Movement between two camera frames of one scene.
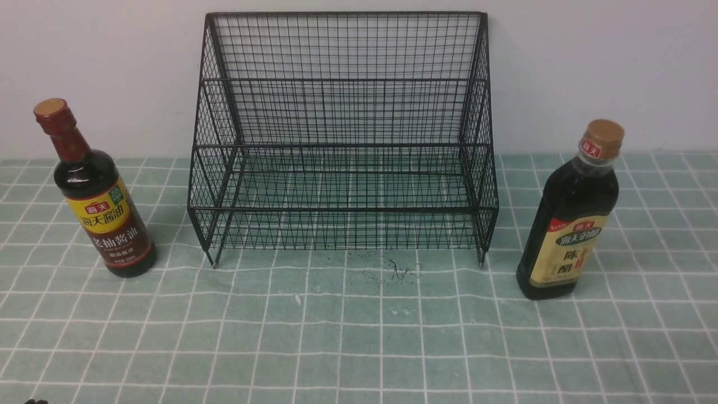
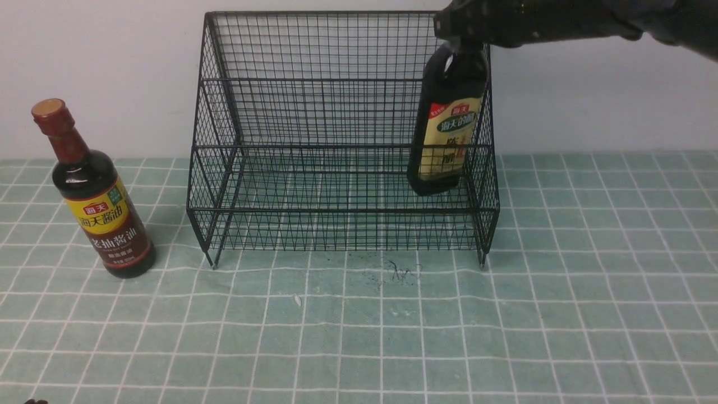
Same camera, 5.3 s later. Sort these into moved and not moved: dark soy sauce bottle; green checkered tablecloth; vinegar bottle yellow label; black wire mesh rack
Moved: vinegar bottle yellow label
Not moved: green checkered tablecloth; dark soy sauce bottle; black wire mesh rack
